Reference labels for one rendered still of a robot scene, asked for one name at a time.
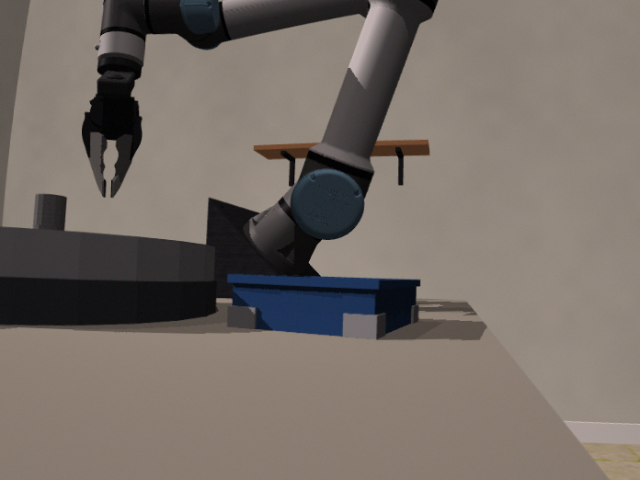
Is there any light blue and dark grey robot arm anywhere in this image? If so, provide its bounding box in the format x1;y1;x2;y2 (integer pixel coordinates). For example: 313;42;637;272
95;0;439;276

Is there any dark grey cylinder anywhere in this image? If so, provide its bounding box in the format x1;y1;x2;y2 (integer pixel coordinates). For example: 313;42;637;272
32;224;64;231
33;194;67;227

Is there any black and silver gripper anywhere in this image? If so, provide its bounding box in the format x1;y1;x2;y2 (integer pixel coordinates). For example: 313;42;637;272
82;57;143;198

